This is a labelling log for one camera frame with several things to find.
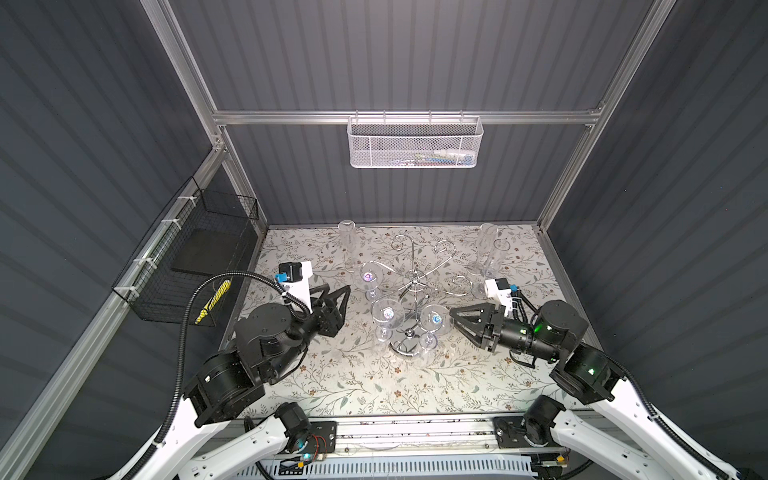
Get black pad in basket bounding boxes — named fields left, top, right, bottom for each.
left=171, top=229, right=239, bottom=276

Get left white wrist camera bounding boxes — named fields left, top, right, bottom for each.
left=275, top=261, right=313, bottom=311

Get left black corrugated cable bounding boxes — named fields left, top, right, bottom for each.
left=119, top=271, right=310, bottom=480

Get items in white basket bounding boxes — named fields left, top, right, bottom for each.
left=392, top=149, right=476, bottom=167

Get black corrugated cable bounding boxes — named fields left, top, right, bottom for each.
left=119, top=271, right=310, bottom=480
left=617, top=359, right=733, bottom=480

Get glass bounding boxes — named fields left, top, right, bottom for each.
left=472, top=238, right=511, bottom=299
left=371, top=298, right=405, bottom=342
left=419, top=304, right=452, bottom=351

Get right black corrugated cable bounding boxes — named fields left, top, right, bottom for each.
left=617, top=359, right=733, bottom=480

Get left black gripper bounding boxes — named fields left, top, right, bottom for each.
left=265, top=281, right=349, bottom=383

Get white wire mesh basket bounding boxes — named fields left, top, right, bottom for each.
left=346, top=115, right=484, bottom=169

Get black wire mesh basket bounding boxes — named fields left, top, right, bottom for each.
left=113, top=180, right=259, bottom=324

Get chrome wine glass rack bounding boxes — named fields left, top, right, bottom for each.
left=369, top=233, right=472, bottom=359

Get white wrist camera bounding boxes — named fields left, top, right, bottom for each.
left=484, top=278, right=520, bottom=318
left=275, top=261, right=313, bottom=311

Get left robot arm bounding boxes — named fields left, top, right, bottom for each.
left=113, top=284, right=351, bottom=479

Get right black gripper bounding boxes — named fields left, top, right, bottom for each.
left=448, top=302, right=559, bottom=364

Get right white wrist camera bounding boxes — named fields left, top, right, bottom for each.
left=484, top=278, right=520, bottom=318

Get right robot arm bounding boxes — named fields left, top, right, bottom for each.
left=450, top=296, right=749, bottom=479

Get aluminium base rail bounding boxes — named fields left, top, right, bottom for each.
left=167, top=410, right=655, bottom=463

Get clear champagne flute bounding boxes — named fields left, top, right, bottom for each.
left=337, top=219, right=357, bottom=271
left=475, top=223, right=498, bottom=273

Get floral table mat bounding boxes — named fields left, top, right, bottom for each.
left=245, top=225, right=564, bottom=417

